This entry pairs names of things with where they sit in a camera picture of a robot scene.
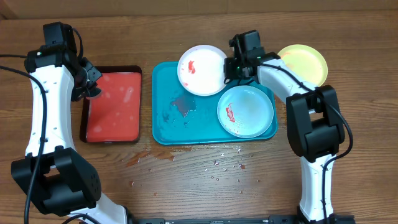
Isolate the white plate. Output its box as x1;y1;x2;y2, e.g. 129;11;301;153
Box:
177;45;227;96

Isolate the light blue plate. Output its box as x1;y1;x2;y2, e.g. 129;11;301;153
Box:
217;86;274;139

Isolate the green rimmed plate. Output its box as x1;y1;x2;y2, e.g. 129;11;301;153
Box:
278;44;328;86

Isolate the dark green sponge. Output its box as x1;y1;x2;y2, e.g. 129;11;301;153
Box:
87;88;101;98

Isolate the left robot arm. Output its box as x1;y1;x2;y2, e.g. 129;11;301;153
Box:
11;22;134;223

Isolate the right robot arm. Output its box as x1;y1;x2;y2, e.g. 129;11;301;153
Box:
224;30;353;223

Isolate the dark red water tray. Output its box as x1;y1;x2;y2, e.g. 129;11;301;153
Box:
79;65;142;143

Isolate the teal plastic tray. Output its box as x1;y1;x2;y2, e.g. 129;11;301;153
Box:
151;61;279;146

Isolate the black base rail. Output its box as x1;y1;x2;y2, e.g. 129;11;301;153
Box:
136;214;356;224

